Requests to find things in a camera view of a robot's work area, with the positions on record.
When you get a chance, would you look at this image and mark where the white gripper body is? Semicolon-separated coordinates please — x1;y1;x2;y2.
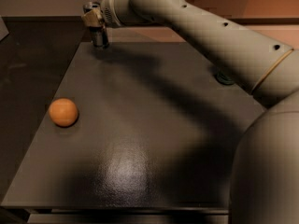
100;0;157;29

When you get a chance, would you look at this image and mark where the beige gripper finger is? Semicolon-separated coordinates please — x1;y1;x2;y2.
81;9;105;28

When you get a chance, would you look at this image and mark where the redbull can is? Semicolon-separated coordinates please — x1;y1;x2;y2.
83;1;109;49

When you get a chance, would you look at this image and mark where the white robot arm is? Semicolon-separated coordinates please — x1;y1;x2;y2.
82;0;299;224

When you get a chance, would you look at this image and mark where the green soda can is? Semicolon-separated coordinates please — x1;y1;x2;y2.
216;71;235;86

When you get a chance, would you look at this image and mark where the grey object at left edge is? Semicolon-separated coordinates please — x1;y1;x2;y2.
0;16;9;41

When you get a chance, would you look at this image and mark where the orange ball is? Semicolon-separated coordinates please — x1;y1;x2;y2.
49;98;78;127

